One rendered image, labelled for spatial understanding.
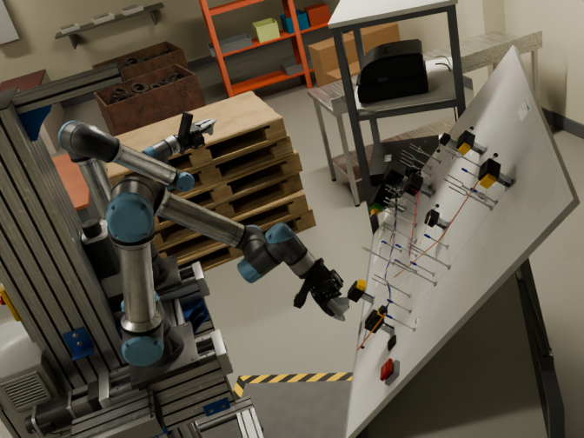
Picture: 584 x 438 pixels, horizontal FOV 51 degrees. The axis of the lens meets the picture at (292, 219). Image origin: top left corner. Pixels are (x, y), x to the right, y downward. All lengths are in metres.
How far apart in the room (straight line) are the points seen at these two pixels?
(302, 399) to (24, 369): 1.65
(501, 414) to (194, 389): 0.99
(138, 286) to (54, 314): 0.48
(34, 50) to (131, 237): 9.13
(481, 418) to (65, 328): 1.37
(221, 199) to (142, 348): 2.76
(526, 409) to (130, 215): 1.34
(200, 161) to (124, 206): 2.76
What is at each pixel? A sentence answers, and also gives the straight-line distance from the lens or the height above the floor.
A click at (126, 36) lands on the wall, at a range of 10.58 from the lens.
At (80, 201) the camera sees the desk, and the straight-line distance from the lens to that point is 4.75.
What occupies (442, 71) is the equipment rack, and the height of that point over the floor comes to 1.46.
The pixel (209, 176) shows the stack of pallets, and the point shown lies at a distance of 4.40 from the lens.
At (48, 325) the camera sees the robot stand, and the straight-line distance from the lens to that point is 2.17.
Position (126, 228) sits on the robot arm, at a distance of 1.62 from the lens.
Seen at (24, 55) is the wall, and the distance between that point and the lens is 10.70.
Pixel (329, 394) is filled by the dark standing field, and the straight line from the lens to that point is 3.39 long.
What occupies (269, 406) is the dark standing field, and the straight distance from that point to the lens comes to 3.43.
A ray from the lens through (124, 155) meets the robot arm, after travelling 2.30.
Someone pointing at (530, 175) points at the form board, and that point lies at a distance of 1.72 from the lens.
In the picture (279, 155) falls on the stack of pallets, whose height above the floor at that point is 0.67.
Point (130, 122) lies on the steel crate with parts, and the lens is 6.94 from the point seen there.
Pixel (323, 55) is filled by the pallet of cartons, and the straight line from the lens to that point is 7.12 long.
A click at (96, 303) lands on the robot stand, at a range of 2.12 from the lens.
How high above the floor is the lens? 2.39
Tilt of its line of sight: 29 degrees down
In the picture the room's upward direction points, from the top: 15 degrees counter-clockwise
